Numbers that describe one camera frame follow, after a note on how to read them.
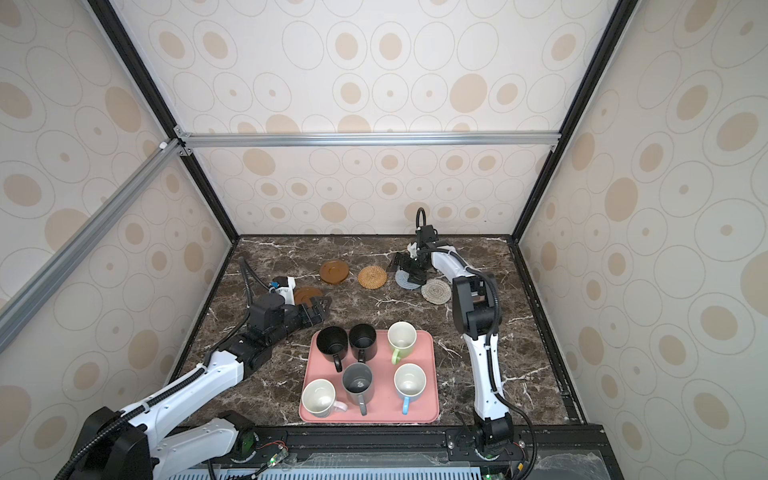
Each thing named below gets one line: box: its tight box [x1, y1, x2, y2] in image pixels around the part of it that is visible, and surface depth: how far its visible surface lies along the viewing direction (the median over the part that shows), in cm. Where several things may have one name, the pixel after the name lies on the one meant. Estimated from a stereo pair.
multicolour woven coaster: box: [421, 278, 452, 305], surface depth 105 cm
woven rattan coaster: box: [358, 265, 387, 290], surface depth 109 cm
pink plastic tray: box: [299, 329, 440, 423], surface depth 82 cm
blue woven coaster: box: [395, 270, 421, 290], surface depth 107 cm
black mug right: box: [348, 323, 377, 363], surface depth 85 cm
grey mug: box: [342, 362, 374, 416], surface depth 77 cm
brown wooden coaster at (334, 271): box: [319, 259, 349, 284], surface depth 111 cm
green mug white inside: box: [387, 321, 417, 365], surface depth 85 cm
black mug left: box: [316, 326, 349, 373], surface depth 85 cm
